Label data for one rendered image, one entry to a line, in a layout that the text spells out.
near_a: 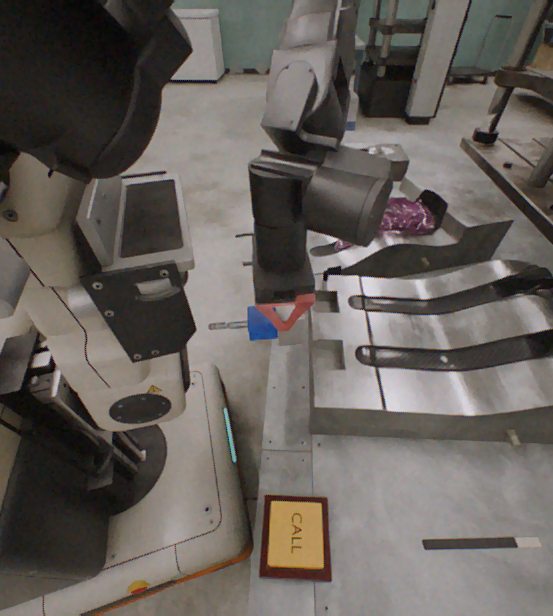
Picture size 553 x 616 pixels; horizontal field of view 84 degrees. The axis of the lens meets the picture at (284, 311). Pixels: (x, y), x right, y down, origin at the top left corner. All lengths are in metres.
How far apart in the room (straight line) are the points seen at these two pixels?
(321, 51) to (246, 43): 7.34
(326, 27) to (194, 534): 1.01
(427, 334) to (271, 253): 0.30
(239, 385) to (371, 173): 1.27
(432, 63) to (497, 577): 4.67
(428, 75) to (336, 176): 4.55
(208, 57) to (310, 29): 6.60
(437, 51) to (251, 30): 3.89
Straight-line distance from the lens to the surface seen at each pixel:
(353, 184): 0.27
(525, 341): 0.54
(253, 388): 1.44
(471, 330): 0.55
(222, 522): 1.00
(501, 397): 0.49
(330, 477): 0.48
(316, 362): 0.46
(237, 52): 7.70
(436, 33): 4.76
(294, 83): 0.31
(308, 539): 0.43
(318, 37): 0.34
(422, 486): 0.51
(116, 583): 1.07
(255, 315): 0.42
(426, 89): 4.84
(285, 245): 0.32
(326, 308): 0.55
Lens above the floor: 1.26
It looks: 47 degrees down
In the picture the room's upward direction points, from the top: straight up
